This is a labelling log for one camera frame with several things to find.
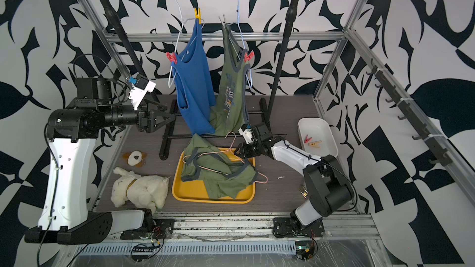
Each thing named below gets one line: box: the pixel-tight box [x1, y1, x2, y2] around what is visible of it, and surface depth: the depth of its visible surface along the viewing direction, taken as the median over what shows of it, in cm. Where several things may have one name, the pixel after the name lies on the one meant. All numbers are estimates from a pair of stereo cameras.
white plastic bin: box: [297, 117, 339, 158], surface depth 103 cm
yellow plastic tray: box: [171, 147, 257, 204], surface depth 85 cm
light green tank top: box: [180, 133, 258, 200], surface depth 86 cm
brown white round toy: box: [122, 150, 148, 168], surface depth 93 cm
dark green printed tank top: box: [209, 23, 250, 135], surface depth 85 cm
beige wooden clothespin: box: [307, 140, 323, 148], surface depth 101 cm
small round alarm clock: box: [299, 186, 310, 199], surface depth 85 cm
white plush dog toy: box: [110, 166, 171, 215], surface depth 77 cm
